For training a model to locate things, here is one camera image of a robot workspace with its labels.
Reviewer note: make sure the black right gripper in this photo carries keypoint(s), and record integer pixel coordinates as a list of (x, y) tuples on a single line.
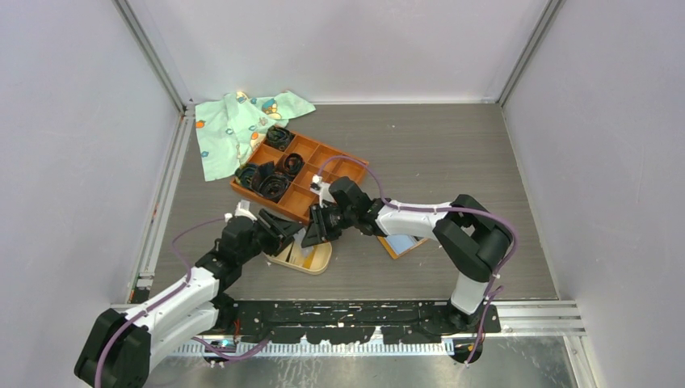
[(317, 230)]

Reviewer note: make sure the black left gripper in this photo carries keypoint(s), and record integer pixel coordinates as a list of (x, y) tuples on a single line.
[(287, 229)]

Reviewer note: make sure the cream oval plastic tray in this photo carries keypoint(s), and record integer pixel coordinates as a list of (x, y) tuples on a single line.
[(314, 263)]

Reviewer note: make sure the orange leather card holder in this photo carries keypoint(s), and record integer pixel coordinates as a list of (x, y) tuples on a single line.
[(398, 245)]

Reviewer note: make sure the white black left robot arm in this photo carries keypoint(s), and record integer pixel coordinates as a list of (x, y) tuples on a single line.
[(123, 347)]

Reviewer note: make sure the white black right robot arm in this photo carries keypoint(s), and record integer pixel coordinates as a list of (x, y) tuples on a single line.
[(475, 240)]

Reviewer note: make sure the gold VIP credit card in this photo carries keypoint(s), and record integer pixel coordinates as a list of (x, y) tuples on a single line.
[(302, 257)]

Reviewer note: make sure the black rolled belt large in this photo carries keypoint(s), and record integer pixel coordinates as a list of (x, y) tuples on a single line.
[(270, 183)]

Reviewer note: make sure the orange wooden compartment tray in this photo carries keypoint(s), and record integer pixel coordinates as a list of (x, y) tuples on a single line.
[(320, 159)]

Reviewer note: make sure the black rolled belt left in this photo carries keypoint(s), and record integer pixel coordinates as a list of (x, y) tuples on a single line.
[(245, 174)]

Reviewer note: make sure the black rolled belt middle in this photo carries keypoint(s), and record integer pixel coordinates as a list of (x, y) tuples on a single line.
[(290, 165)]

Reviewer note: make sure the black rolled belt top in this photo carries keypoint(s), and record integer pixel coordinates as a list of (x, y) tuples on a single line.
[(278, 138)]

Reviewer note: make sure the green patterned cloth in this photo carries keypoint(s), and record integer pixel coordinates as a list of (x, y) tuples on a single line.
[(229, 129)]

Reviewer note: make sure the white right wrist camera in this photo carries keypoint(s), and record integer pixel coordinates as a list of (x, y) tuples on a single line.
[(322, 190)]

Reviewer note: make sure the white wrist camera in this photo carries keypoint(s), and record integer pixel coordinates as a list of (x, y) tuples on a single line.
[(322, 190), (243, 210)]

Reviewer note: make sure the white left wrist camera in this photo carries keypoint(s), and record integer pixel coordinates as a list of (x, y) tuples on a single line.
[(243, 210)]

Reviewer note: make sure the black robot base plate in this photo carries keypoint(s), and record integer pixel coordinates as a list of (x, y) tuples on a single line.
[(351, 322)]

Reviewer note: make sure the white slotted cable duct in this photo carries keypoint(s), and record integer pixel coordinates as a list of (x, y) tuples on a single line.
[(375, 347)]

